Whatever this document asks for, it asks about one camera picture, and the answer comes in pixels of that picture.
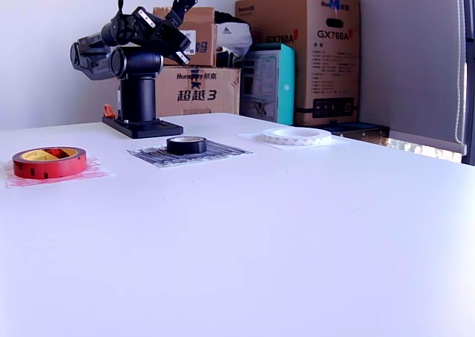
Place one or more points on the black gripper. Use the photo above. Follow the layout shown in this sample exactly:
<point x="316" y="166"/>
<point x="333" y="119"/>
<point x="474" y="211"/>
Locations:
<point x="143" y="16"/>

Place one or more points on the black tape roll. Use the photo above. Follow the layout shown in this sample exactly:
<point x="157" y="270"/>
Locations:
<point x="185" y="147"/>

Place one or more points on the white tape roll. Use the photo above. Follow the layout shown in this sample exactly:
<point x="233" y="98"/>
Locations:
<point x="297" y="141"/>

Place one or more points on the red tape roll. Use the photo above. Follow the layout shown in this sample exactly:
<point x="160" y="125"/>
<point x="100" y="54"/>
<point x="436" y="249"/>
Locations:
<point x="48" y="171"/>

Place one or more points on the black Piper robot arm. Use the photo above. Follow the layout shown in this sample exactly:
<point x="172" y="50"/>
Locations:
<point x="141" y="92"/>

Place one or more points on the blue tape strip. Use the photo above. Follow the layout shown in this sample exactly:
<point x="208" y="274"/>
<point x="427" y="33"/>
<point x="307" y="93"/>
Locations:
<point x="335" y="1"/>

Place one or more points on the small labelled cardboard box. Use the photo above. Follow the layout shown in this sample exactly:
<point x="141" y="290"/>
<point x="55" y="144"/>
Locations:
<point x="202" y="29"/>

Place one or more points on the Huntkey cardboard box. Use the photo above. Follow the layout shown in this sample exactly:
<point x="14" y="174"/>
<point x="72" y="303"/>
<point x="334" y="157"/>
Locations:
<point x="200" y="92"/>

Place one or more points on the orange clamp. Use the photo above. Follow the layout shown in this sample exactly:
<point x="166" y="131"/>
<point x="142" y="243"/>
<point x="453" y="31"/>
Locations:
<point x="108" y="111"/>

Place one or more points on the black scribbled paper sheet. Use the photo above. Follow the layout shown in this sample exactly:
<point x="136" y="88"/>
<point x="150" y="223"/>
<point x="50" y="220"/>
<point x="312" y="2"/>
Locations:
<point x="222" y="152"/>

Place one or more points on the teal box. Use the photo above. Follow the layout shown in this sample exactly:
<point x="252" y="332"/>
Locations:
<point x="287" y="88"/>

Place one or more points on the plain white paper sheet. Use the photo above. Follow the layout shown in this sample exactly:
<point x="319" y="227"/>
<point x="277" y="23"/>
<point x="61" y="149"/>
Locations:
<point x="252" y="137"/>

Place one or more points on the red scribbled paper sheet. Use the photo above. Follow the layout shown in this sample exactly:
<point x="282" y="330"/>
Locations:
<point x="98" y="170"/>

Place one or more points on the tall GX760A cardboard box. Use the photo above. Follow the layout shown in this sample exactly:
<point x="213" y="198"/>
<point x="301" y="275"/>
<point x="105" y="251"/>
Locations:
<point x="334" y="73"/>

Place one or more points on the grey roller blind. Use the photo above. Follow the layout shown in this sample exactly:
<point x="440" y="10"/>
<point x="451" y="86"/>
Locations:
<point x="408" y="55"/>

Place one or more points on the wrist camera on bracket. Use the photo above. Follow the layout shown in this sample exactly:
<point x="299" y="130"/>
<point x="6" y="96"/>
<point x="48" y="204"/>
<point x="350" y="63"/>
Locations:
<point x="183" y="3"/>

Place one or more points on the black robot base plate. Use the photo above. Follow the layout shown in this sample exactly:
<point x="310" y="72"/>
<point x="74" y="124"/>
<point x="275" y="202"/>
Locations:
<point x="148" y="131"/>

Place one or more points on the dark window frame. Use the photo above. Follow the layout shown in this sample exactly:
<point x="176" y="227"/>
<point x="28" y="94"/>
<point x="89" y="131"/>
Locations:
<point x="470" y="92"/>

